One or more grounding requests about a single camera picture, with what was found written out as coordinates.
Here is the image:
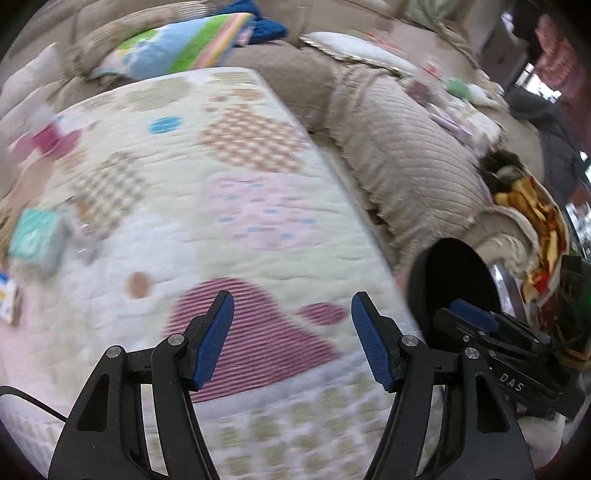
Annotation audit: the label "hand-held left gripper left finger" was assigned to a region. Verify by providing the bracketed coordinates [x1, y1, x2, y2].
[48, 291, 235, 480]

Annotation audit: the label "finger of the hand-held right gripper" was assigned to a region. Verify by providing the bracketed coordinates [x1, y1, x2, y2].
[433, 308, 504, 358]
[450, 299, 550, 344]

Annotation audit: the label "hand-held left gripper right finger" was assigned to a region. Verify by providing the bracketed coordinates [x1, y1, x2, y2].
[351, 292, 536, 480]

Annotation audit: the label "black round trash bin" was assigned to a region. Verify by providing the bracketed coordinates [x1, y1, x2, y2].
[406, 237, 502, 342]

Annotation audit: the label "yellow red cloth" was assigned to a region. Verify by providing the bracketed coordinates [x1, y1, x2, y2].
[494, 175, 571, 301]

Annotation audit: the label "patterned quilted blanket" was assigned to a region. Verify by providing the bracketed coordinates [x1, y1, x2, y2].
[0, 67, 416, 480]

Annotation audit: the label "black bag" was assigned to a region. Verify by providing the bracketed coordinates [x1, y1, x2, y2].
[480, 150, 527, 195]

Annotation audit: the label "beige quilted sofa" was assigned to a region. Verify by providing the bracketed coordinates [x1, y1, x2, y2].
[0, 0, 541, 278]

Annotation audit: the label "dark grey jacket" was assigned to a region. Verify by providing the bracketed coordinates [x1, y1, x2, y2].
[508, 88, 587, 204]

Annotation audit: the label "teal tissue pack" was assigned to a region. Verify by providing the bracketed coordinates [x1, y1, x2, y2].
[9, 208, 70, 278]

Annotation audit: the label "white plush toy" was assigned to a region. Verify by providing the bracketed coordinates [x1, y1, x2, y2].
[468, 83, 495, 106]

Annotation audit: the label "green plush toy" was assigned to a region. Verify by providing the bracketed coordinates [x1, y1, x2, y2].
[445, 78, 472, 100]

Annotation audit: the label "pink paper item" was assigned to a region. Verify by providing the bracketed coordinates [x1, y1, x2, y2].
[9, 117, 81, 162]

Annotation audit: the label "pink hanging clothes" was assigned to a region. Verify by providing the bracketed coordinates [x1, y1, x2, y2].
[536, 14, 591, 139]

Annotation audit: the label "cardboard box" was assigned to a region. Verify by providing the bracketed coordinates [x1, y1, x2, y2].
[480, 18, 527, 70]

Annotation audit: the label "white gold-trimmed cushion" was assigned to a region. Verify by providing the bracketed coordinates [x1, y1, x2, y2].
[300, 31, 416, 77]

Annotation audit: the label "striped colourful pillow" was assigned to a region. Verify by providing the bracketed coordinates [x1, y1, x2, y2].
[90, 11, 254, 79]

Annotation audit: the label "blue knit cloth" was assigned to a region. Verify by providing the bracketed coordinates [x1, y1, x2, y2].
[217, 0, 289, 44]

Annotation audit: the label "black cable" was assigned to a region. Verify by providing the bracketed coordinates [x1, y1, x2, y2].
[0, 385, 68, 423]

